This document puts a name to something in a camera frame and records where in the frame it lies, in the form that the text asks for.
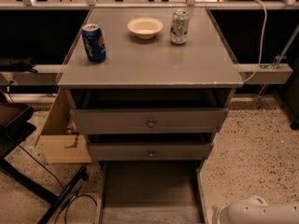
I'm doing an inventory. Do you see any grey bottom drawer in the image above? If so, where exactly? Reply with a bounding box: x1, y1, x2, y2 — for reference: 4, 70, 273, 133
95, 161, 207, 224

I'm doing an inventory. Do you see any grey drawer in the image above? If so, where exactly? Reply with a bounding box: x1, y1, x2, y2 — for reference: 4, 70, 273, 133
70, 108, 228, 134
95, 161, 207, 224
88, 142, 213, 161

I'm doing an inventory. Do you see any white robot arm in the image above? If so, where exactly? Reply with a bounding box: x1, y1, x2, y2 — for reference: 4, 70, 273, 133
212, 195, 299, 224

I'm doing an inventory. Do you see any grey drawer cabinet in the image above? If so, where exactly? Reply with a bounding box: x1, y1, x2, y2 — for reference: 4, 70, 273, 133
59, 7, 243, 161

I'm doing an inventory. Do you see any grey top drawer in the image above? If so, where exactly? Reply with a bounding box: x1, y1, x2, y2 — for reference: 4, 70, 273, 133
70, 108, 228, 134

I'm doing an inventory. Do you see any grey middle drawer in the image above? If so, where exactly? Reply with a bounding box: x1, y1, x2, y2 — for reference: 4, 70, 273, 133
88, 142, 213, 161

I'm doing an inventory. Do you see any white bowl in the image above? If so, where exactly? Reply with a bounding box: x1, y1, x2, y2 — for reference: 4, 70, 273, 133
127, 17, 164, 40

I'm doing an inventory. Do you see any blue Pepsi can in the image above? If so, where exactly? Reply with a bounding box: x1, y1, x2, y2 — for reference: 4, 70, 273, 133
82, 23, 106, 63

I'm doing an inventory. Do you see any green and silver can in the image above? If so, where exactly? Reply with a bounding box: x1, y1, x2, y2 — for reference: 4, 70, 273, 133
170, 8, 190, 45

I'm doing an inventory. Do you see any cardboard box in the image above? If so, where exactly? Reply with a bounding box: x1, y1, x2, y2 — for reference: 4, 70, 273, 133
39, 91, 91, 163

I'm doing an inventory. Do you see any black stand with tray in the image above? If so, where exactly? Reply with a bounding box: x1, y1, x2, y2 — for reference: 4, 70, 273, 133
0, 102, 90, 224

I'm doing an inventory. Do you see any black floor cable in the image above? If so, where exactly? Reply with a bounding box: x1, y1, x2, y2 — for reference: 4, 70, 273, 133
18, 144, 99, 224

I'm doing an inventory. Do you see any metal rail frame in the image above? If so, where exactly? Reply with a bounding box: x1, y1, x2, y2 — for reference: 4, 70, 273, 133
0, 3, 293, 91

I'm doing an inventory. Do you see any black cloth on rail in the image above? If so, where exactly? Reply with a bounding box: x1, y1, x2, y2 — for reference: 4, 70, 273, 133
0, 58, 37, 73

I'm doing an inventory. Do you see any white cable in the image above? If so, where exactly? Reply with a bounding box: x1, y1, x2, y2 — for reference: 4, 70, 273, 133
242, 0, 268, 84

